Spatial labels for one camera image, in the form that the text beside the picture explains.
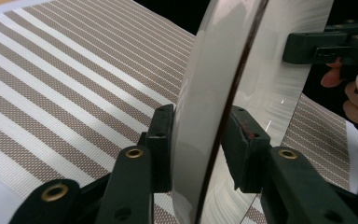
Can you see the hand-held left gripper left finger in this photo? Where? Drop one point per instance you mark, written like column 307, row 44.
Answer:
column 130, row 186

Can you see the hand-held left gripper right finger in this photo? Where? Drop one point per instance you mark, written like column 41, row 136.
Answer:
column 292, row 186

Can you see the white plate with dark rim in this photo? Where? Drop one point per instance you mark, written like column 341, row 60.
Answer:
column 205, row 93

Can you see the brown striped woven placemat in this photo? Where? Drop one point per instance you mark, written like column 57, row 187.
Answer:
column 59, row 77

